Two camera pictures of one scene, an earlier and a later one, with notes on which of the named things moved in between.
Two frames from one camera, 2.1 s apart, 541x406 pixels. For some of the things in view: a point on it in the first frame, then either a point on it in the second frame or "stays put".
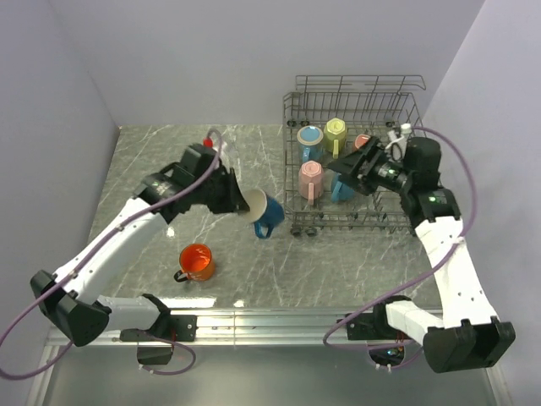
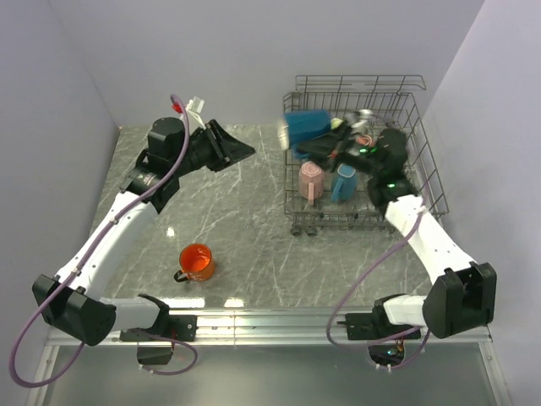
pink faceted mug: x=311 y=180 stays put
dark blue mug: x=264 y=211 -> x=305 y=124
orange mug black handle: x=196 y=261 stays put
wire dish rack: x=326 y=117 stays put
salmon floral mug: x=360 y=139 stays put
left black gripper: x=234 y=200 -> x=225 y=147
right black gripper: x=374 y=152 -> x=326 y=145
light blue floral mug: x=341 y=191 stays put
